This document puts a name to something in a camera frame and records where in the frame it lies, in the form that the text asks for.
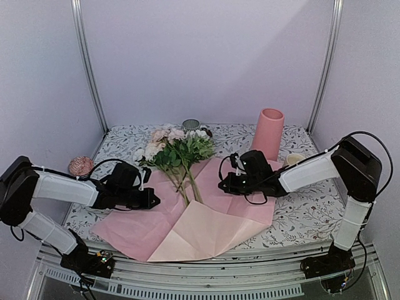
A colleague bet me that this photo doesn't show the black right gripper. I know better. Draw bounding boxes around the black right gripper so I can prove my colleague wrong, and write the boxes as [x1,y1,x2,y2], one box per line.
[219,172,262,196]

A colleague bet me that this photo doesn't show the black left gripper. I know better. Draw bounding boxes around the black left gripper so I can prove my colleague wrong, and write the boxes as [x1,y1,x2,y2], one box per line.
[117,187,161,210]

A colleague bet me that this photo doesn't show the pink wrapping paper sheet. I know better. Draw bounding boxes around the pink wrapping paper sheet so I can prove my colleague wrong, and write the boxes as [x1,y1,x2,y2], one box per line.
[91,158,276,262]

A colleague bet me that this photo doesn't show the pink flower bouquet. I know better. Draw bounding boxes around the pink flower bouquet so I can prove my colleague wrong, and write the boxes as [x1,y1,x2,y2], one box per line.
[132,126,214,205]

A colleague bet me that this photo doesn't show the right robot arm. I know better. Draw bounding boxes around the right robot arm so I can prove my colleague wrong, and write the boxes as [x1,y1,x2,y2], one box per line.
[218,134,382,278]

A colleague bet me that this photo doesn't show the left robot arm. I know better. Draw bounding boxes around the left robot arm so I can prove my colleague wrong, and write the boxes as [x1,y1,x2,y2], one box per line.
[1,156,161,278]

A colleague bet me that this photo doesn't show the tall pink vase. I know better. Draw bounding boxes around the tall pink vase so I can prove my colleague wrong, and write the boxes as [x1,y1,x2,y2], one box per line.
[251,108,284,161]

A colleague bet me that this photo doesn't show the white coffee mug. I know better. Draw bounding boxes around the white coffee mug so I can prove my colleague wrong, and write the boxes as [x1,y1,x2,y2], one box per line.
[283,153,306,167]

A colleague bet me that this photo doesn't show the dark red saucer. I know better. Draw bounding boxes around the dark red saucer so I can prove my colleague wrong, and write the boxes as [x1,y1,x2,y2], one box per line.
[201,127,213,138]

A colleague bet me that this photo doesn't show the striped ceramic cup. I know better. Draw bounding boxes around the striped ceramic cup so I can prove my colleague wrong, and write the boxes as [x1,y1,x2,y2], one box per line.
[181,119,201,131]

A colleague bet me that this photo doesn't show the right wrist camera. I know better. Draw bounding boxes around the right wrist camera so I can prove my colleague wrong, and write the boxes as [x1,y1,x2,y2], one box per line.
[229,152,245,176]

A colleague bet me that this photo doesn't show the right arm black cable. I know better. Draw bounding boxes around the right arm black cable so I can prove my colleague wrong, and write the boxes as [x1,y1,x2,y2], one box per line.
[217,131,394,206]

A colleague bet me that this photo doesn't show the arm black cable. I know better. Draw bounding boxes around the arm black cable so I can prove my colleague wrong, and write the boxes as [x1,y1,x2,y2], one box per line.
[217,131,394,206]
[74,158,129,184]

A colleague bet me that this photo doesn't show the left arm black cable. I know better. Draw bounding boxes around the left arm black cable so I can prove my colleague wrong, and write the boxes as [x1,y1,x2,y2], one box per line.
[74,158,129,184]

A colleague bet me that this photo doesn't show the aluminium front rail base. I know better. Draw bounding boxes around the aluminium front rail base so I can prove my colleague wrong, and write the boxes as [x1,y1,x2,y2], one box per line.
[26,240,390,300]

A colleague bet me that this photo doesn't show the right aluminium frame post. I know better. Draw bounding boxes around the right aluminium frame post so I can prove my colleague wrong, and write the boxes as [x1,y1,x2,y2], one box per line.
[306,0,344,135]

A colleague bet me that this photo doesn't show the aluminium frame post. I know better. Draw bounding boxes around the aluminium frame post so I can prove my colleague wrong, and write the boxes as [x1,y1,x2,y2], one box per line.
[71,0,109,135]
[306,0,344,135]

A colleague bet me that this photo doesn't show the left aluminium frame post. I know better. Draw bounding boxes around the left aluminium frame post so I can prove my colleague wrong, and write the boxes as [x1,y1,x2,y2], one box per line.
[71,0,109,135]

